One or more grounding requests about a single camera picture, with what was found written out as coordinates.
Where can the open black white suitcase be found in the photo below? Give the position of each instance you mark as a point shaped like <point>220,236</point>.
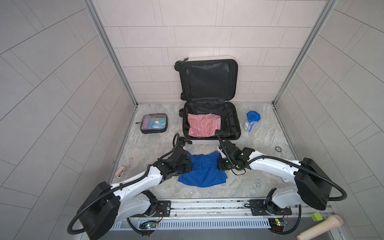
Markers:
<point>208,86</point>

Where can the circuit board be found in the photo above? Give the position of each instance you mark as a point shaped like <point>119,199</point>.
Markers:
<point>148,225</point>
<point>277,224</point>

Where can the right circuit board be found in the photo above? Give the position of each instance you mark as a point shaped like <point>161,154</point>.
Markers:
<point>277,224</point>

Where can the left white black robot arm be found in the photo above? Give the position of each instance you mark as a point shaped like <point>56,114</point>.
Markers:
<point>108,204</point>

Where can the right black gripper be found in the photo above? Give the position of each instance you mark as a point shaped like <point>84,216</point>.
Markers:
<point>220,167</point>

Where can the blue shirt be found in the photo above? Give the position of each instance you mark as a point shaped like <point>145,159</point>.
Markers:
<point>205,172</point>

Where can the green sticky note block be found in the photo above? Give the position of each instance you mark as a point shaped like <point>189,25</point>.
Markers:
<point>316,217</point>

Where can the beige wooden handle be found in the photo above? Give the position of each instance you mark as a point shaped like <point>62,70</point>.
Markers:
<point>332,222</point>

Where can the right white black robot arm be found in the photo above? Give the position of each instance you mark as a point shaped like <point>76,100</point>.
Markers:
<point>308,183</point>

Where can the aluminium mounting rail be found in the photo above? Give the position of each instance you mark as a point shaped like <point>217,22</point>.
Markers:
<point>230,208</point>

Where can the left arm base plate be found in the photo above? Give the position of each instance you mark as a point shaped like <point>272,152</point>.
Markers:
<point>162,209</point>

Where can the pink small device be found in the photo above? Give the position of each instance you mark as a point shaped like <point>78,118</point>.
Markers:
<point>120,171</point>

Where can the left circuit board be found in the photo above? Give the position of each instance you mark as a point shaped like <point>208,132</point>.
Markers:
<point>148,225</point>

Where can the clear toiletry pouch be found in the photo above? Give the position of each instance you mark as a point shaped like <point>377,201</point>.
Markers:
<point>154,123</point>

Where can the red white striped cloth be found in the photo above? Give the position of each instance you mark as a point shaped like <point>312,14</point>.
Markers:
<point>203,125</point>

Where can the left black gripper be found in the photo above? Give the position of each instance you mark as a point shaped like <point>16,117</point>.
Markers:
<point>188,166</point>

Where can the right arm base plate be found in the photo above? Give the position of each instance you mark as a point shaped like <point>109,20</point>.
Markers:
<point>260,208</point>

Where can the blue lid plastic cup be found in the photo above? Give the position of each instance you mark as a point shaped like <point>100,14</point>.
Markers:
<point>253,117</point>

